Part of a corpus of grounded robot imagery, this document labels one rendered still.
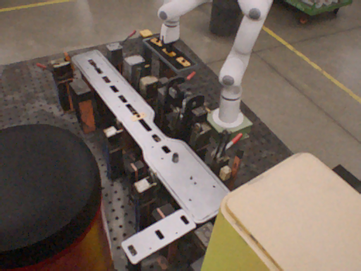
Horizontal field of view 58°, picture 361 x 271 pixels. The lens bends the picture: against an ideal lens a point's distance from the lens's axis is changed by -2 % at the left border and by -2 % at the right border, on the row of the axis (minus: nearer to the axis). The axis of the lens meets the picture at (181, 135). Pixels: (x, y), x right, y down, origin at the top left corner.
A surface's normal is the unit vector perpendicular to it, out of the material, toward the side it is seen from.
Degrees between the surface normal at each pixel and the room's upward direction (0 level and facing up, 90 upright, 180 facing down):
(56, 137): 10
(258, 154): 0
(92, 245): 90
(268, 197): 0
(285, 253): 0
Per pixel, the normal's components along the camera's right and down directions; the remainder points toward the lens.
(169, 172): 0.08, -0.70
